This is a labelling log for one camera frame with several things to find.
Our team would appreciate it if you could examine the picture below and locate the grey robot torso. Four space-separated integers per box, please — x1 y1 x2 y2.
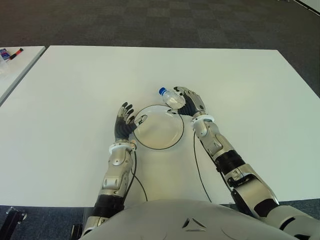
81 198 320 240

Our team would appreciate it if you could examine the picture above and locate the black metal support frame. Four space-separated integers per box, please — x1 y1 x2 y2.
71 224 85 240

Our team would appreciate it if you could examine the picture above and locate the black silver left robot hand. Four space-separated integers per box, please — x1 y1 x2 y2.
114 101 148 146

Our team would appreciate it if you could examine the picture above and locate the clear bottle with blue cap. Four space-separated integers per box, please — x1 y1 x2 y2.
158 86 186 110

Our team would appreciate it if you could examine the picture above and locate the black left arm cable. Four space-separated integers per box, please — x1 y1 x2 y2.
129 149 150 202

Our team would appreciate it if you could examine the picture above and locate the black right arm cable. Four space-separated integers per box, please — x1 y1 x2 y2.
192 124 213 203

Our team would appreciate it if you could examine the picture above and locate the white plate with black rim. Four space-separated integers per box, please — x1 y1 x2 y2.
131 104 185 151

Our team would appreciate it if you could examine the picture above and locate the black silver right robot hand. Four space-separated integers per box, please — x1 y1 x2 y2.
167 86 207 117

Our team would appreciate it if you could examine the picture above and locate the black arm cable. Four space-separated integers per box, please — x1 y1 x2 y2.
129 149 150 202
192 124 213 203

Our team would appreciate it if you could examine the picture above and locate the white side table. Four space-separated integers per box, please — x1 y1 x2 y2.
0 45 47 106

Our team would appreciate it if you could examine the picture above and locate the red and black marker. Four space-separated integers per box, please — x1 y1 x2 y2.
8 47 25 60

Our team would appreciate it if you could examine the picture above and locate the black metal stand foot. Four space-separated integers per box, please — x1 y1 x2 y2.
4 206 27 232

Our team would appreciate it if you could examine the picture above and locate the blue printed packet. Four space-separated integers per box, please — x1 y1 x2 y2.
0 48 11 62

